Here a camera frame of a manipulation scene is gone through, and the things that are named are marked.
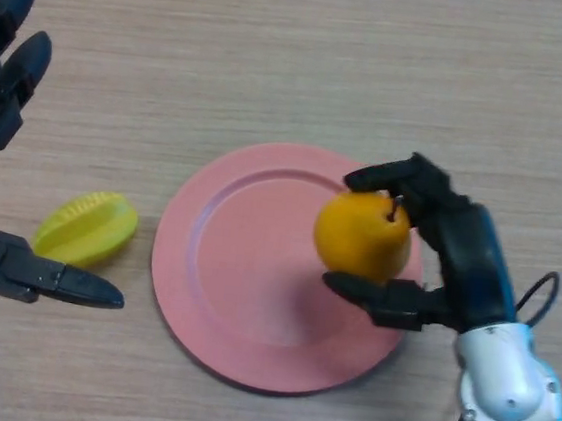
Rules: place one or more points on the yellow starfruit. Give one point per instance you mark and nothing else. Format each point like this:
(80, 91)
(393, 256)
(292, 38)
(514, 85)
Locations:
(88, 228)

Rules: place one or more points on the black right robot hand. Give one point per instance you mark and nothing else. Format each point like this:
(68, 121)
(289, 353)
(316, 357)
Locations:
(467, 260)

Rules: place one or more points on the pink round plate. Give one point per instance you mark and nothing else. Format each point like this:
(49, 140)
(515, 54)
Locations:
(244, 277)

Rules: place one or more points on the yellow orange pear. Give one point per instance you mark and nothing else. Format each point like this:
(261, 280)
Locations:
(358, 239)

